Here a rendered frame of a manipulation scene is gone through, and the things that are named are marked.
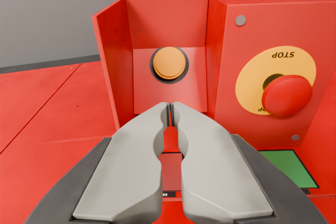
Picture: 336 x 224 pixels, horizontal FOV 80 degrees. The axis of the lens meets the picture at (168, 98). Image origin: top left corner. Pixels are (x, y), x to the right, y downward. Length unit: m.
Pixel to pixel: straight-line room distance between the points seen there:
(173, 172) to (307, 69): 0.16
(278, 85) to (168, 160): 0.13
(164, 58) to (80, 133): 0.35
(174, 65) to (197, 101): 0.05
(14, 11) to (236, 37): 1.07
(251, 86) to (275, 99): 0.03
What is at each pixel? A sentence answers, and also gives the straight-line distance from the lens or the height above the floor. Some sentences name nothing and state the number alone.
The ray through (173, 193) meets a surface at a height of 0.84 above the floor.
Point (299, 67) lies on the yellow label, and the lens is 0.22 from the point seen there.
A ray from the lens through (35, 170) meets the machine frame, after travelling 0.51.
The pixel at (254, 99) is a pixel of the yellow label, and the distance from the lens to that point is 0.22.
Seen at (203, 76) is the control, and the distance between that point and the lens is 0.25.
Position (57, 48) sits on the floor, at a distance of 1.13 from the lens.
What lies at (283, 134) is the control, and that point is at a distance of 0.26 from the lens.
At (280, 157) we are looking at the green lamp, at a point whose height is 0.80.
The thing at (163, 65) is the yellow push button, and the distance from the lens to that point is 0.24.
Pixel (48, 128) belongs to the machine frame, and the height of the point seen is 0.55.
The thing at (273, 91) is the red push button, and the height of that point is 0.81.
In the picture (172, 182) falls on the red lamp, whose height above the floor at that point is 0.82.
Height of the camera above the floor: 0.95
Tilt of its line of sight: 57 degrees down
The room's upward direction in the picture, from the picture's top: 180 degrees clockwise
